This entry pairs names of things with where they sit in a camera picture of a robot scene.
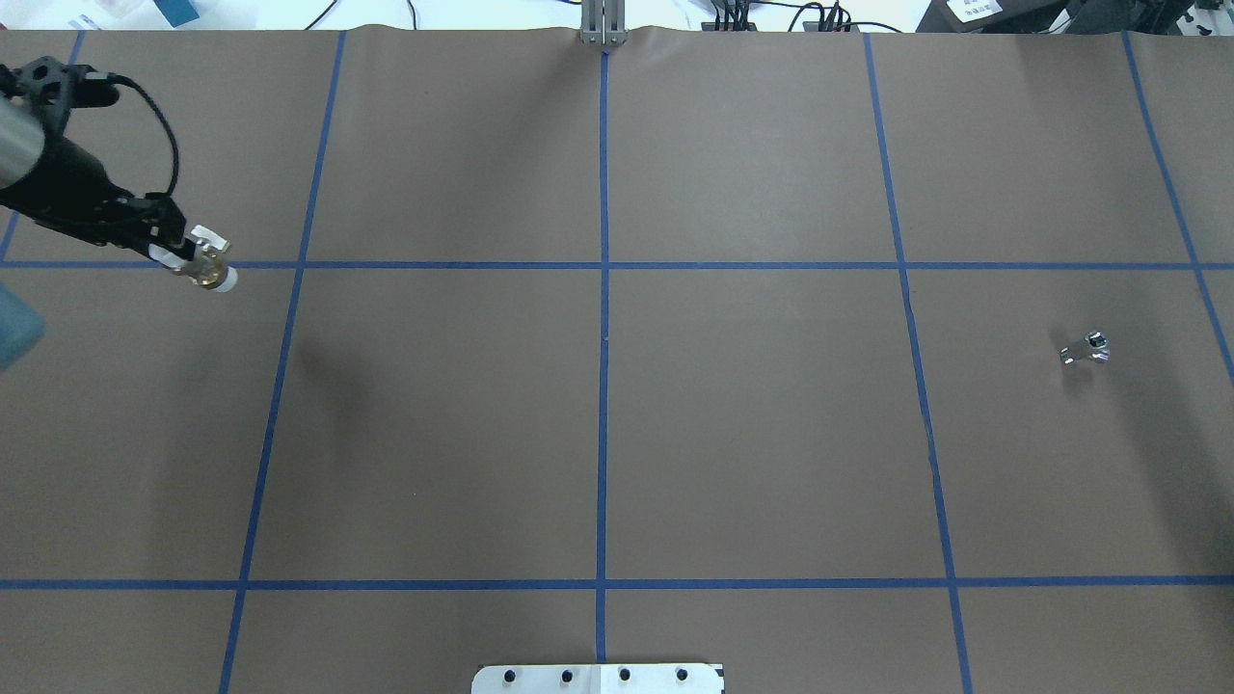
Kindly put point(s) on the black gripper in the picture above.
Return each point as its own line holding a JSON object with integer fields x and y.
{"x": 69, "y": 183}

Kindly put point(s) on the white brass PPR pipe fitting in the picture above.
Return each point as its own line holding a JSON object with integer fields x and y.
{"x": 209, "y": 266}

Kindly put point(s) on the chrome angle valve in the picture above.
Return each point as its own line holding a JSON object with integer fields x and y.
{"x": 1092, "y": 347}

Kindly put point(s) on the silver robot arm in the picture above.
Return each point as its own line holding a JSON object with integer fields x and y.
{"x": 24, "y": 139}

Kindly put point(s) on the black box with label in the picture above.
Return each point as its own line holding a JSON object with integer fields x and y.
{"x": 989, "y": 17}

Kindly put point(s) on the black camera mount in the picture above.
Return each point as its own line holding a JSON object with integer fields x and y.
{"x": 49, "y": 89}

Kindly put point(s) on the aluminium frame post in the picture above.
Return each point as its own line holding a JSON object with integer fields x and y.
{"x": 603, "y": 23}

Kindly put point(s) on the white camera stand column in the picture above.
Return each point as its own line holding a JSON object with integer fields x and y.
{"x": 690, "y": 677}

